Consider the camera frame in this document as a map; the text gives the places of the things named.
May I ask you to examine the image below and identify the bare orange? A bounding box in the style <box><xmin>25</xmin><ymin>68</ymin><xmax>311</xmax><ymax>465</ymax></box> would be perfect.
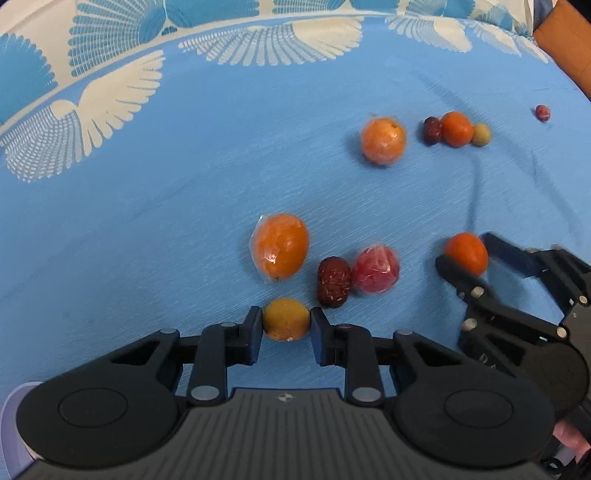
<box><xmin>444</xmin><ymin>232</ymin><xmax>489</xmax><ymax>276</ymax></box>
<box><xmin>441</xmin><ymin>111</ymin><xmax>474</xmax><ymax>148</ymax></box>

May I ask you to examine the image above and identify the yellow round fruit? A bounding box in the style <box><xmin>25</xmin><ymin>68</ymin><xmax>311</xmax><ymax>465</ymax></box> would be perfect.
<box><xmin>263</xmin><ymin>298</ymin><xmax>311</xmax><ymax>342</ymax></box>
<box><xmin>471</xmin><ymin>123</ymin><xmax>492</xmax><ymax>147</ymax></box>

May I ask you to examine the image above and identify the dark red jujube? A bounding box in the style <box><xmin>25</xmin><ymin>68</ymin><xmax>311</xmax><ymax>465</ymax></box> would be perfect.
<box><xmin>317</xmin><ymin>256</ymin><xmax>352</xmax><ymax>308</ymax></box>
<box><xmin>423</xmin><ymin>116</ymin><xmax>443</xmax><ymax>145</ymax></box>

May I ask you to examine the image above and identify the small red fruit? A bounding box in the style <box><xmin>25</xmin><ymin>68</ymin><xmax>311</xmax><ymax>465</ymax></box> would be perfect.
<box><xmin>535</xmin><ymin>104</ymin><xmax>551</xmax><ymax>122</ymax></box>

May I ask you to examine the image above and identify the light blue plastic plate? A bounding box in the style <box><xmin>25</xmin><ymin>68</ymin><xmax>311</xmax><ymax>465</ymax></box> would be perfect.
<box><xmin>1</xmin><ymin>382</ymin><xmax>39</xmax><ymax>479</ymax></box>

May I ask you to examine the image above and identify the person right hand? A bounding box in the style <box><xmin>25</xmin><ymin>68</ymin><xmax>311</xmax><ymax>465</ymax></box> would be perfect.
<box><xmin>553</xmin><ymin>420</ymin><xmax>591</xmax><ymax>462</ymax></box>

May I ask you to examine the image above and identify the blue patterned bed sheet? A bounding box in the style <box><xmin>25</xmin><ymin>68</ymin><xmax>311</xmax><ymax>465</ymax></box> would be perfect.
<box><xmin>1</xmin><ymin>1</ymin><xmax>590</xmax><ymax>395</ymax></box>

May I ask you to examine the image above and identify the brown cushion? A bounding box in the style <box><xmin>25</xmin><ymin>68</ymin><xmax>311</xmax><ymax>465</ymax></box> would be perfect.
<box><xmin>534</xmin><ymin>1</ymin><xmax>590</xmax><ymax>98</ymax></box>

